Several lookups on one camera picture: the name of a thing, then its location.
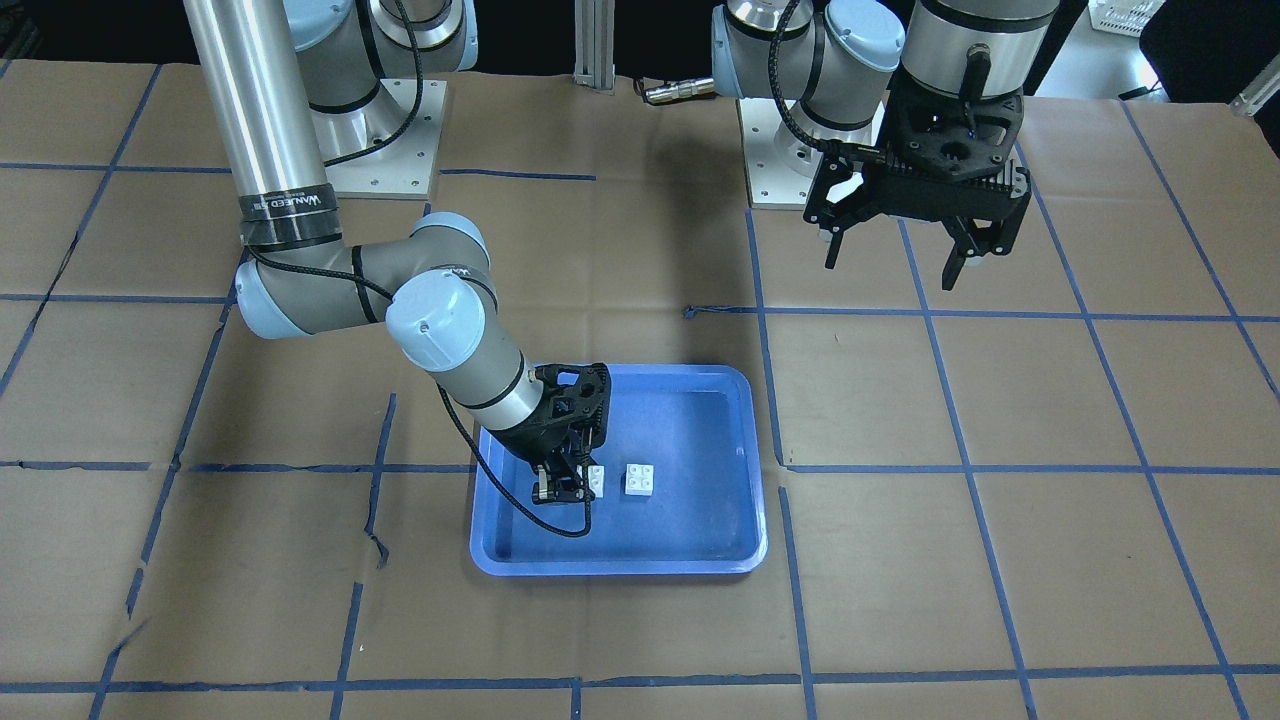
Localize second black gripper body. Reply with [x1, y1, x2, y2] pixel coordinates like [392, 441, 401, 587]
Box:
[804, 70, 1032, 231]

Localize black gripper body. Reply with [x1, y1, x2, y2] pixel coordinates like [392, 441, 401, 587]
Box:
[497, 363, 611, 479]

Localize white square building block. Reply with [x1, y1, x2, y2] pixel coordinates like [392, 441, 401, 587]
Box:
[623, 462, 655, 497]

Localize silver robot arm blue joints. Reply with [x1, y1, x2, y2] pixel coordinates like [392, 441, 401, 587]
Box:
[186, 1, 543, 433]

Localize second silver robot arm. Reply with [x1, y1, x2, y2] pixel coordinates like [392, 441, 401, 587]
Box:
[517, 1, 1059, 410]

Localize blue plastic tray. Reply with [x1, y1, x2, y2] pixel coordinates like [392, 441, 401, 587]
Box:
[470, 364, 768, 577]

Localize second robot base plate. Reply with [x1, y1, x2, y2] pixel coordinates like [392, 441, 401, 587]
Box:
[737, 97, 817, 211]

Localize aluminium frame post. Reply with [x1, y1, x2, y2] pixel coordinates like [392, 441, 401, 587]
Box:
[572, 0, 616, 95]

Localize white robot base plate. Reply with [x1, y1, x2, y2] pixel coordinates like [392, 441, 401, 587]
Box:
[310, 79, 449, 201]

